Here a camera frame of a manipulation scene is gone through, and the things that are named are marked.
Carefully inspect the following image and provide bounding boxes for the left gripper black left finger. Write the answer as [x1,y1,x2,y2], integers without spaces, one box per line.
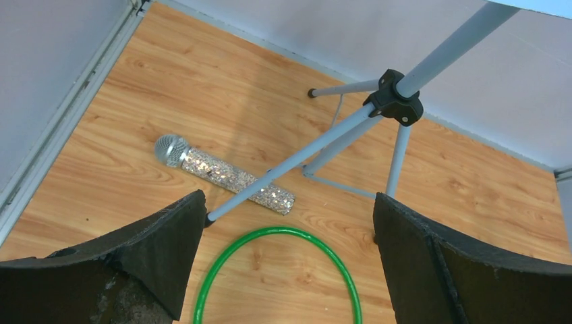
[1,190,206,323]

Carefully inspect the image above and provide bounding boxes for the glittery silver microphone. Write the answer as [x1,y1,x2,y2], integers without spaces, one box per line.
[154,134,295,215]

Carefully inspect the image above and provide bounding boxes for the green cable lock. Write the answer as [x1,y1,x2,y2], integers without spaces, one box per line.
[192,226,364,324]

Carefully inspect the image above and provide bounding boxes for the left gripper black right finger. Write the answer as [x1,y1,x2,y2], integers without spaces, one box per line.
[373,193,571,323]

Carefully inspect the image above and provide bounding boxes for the light blue music stand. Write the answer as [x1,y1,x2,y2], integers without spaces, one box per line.
[206,2,518,225]

